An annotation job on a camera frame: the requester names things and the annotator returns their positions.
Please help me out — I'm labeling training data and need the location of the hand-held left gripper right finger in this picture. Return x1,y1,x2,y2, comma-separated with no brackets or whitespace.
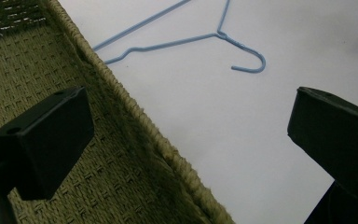
286,86,358,200

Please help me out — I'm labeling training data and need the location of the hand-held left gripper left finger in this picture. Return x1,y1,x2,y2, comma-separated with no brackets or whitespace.
0,86,95,202

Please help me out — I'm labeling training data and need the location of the woven straw basket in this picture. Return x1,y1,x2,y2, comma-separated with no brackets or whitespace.
0,0,237,224

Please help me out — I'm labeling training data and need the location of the blue wire clothes hanger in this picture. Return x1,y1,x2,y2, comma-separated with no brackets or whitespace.
92,0,267,75

